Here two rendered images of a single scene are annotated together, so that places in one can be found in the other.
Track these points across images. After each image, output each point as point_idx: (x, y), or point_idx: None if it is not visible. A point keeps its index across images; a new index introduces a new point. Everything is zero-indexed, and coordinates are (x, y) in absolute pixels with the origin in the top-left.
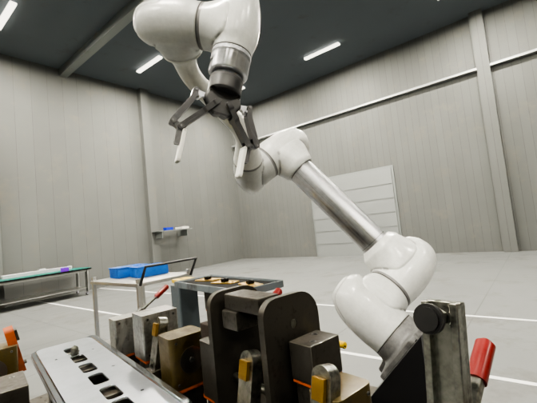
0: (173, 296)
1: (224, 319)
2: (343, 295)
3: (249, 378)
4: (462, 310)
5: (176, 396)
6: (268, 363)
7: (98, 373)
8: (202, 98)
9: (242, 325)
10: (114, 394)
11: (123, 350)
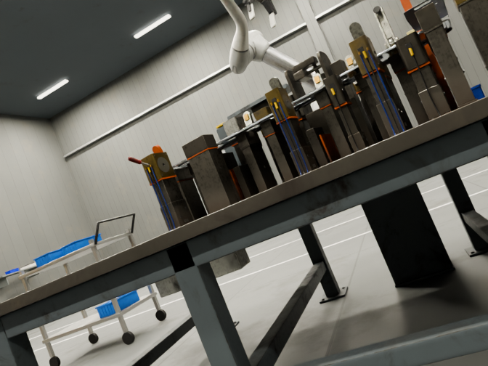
0: (221, 134)
1: (295, 77)
2: (316, 105)
3: (320, 80)
4: (383, 9)
5: None
6: (327, 70)
7: (229, 140)
8: (227, 3)
9: (305, 74)
10: (251, 131)
11: None
